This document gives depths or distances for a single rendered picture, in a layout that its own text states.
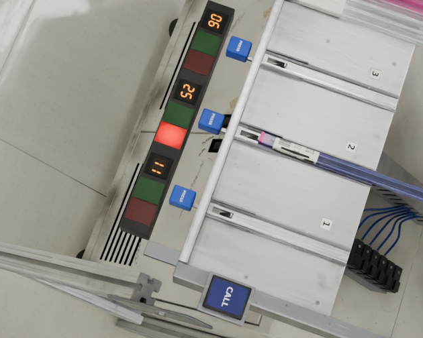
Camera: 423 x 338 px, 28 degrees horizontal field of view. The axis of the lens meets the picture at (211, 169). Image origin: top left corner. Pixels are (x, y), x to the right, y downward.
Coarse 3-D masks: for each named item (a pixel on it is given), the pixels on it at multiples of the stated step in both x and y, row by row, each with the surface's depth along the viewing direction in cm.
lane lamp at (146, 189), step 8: (136, 184) 109; (144, 184) 109; (152, 184) 110; (160, 184) 110; (136, 192) 109; (144, 192) 109; (152, 192) 109; (160, 192) 109; (144, 200) 109; (152, 200) 109
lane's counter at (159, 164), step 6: (150, 156) 110; (156, 156) 111; (162, 156) 111; (150, 162) 110; (156, 162) 110; (162, 162) 110; (168, 162) 110; (144, 168) 110; (150, 168) 110; (156, 168) 110; (162, 168) 110; (168, 168) 110; (150, 174) 110; (156, 174) 110; (162, 174) 110; (168, 174) 110
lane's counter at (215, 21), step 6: (210, 12) 116; (216, 12) 116; (204, 18) 116; (210, 18) 116; (216, 18) 116; (222, 18) 116; (204, 24) 116; (210, 24) 116; (216, 24) 116; (222, 24) 116; (216, 30) 115; (222, 30) 116
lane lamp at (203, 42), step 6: (198, 30) 115; (198, 36) 115; (204, 36) 115; (210, 36) 115; (216, 36) 115; (198, 42) 115; (204, 42) 115; (210, 42) 115; (216, 42) 115; (192, 48) 115; (198, 48) 115; (204, 48) 115; (210, 48) 115; (216, 48) 115; (210, 54) 115
